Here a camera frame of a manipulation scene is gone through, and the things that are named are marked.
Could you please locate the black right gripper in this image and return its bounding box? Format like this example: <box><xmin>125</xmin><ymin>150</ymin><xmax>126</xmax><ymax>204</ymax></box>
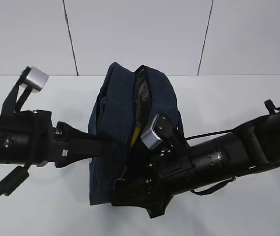
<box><xmin>110</xmin><ymin>152</ymin><xmax>192</xmax><ymax>219</ymax></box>

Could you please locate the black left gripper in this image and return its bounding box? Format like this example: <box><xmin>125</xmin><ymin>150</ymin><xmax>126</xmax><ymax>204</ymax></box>
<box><xmin>32</xmin><ymin>110</ymin><xmax>113</xmax><ymax>168</ymax></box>

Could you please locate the silver zipper pull ring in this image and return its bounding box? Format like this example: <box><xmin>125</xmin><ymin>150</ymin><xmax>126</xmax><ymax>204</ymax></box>
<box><xmin>112</xmin><ymin>166</ymin><xmax>128</xmax><ymax>191</ymax></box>

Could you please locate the yellow lemon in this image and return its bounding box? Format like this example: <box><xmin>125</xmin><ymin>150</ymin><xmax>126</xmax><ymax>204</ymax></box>
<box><xmin>130</xmin><ymin>125</ymin><xmax>141</xmax><ymax>148</ymax></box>

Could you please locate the dark blue lunch bag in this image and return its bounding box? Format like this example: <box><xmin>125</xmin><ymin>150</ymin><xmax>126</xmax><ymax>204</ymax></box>
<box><xmin>88</xmin><ymin>62</ymin><xmax>184</xmax><ymax>206</ymax></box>

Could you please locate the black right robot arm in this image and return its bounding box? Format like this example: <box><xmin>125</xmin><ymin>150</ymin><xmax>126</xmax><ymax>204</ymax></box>
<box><xmin>110</xmin><ymin>100</ymin><xmax>280</xmax><ymax>218</ymax></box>

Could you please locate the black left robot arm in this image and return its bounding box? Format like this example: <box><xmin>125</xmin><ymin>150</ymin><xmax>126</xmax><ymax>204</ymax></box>
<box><xmin>0</xmin><ymin>110</ymin><xmax>114</xmax><ymax>168</ymax></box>

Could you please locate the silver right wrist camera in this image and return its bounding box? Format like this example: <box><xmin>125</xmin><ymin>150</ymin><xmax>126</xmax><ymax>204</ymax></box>
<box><xmin>140</xmin><ymin>113</ymin><xmax>190</xmax><ymax>158</ymax></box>

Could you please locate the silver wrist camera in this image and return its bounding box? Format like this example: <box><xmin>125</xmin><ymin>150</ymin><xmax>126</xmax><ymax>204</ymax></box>
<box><xmin>140</xmin><ymin>113</ymin><xmax>190</xmax><ymax>158</ymax></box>
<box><xmin>1</xmin><ymin>65</ymin><xmax>50</xmax><ymax>116</ymax></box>

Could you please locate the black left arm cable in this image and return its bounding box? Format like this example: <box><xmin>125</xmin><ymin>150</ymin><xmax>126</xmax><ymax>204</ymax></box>
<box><xmin>0</xmin><ymin>115</ymin><xmax>42</xmax><ymax>207</ymax></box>

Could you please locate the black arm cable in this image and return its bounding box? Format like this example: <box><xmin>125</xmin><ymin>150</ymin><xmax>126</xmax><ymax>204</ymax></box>
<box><xmin>186</xmin><ymin>99</ymin><xmax>280</xmax><ymax>197</ymax></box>
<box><xmin>0</xmin><ymin>115</ymin><xmax>42</xmax><ymax>207</ymax></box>

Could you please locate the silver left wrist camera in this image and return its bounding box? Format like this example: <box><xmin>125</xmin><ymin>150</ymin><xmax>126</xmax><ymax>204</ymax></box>
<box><xmin>1</xmin><ymin>65</ymin><xmax>50</xmax><ymax>116</ymax></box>

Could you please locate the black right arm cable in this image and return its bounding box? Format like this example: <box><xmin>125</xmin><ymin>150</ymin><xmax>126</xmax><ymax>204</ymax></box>
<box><xmin>186</xmin><ymin>99</ymin><xmax>280</xmax><ymax>197</ymax></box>

